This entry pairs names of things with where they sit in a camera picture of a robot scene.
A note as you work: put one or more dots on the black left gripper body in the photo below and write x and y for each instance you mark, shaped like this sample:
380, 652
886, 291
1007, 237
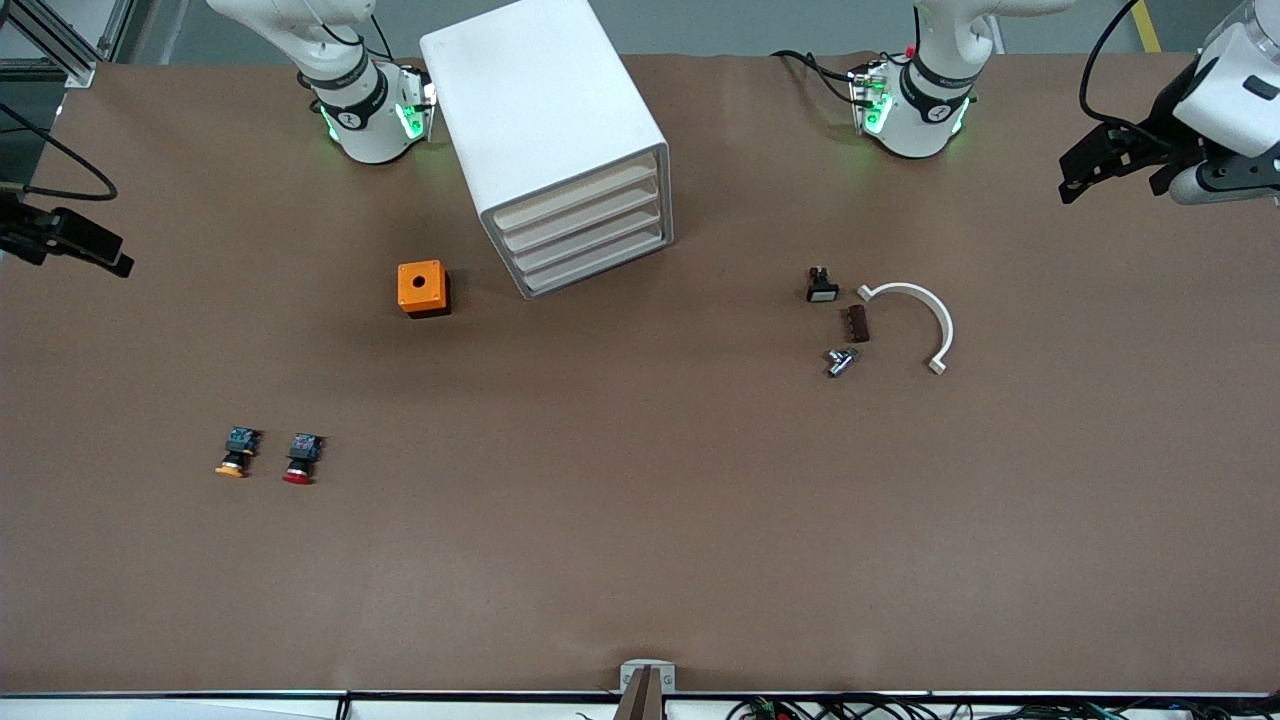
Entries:
1163, 137

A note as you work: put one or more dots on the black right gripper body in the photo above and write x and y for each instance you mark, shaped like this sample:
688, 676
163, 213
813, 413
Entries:
22, 233

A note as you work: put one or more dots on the red cap push button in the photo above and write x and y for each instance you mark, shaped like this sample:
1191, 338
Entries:
301, 458

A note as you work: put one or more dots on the white plastic tray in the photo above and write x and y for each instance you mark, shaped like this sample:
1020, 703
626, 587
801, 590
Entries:
580, 217

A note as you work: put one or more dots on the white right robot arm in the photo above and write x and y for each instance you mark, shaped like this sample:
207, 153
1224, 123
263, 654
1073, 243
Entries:
365, 120

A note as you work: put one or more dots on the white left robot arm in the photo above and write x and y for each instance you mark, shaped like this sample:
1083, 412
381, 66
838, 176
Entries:
925, 110

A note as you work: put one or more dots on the yellow cap push button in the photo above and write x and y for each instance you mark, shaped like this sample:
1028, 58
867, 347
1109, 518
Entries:
238, 450

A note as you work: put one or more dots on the black white push button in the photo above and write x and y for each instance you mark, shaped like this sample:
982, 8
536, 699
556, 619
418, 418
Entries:
822, 288

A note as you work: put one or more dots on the brown terminal block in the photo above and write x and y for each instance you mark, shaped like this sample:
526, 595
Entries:
856, 324

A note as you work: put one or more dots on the orange box with hole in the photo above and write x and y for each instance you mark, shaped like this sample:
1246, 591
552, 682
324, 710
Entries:
422, 288

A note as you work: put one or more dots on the silver metal fitting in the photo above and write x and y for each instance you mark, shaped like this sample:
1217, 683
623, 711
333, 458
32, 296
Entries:
841, 361

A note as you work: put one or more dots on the aluminium frame profile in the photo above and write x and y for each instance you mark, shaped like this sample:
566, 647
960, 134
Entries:
60, 40

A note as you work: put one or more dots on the white curved bracket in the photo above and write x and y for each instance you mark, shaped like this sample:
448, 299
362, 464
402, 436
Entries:
936, 310

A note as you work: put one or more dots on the grey metal table bracket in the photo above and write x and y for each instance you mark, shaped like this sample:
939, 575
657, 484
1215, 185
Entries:
647, 680

